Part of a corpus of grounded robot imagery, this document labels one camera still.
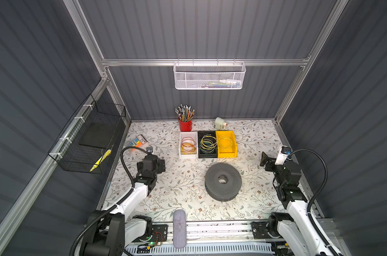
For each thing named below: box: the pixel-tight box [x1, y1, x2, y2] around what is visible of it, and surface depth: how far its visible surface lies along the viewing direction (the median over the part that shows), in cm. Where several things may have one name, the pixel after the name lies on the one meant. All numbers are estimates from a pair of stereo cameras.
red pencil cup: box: [179, 119, 193, 132], surface depth 111 cm
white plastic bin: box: [178, 131, 199, 160], surface depth 101 cm
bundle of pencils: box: [174, 104, 196, 123], surface depth 108 cm
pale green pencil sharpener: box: [214, 116, 229, 131], surface depth 114 cm
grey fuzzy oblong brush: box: [172, 209, 187, 249], surface depth 74 cm
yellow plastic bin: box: [215, 130, 238, 158], surface depth 104 cm
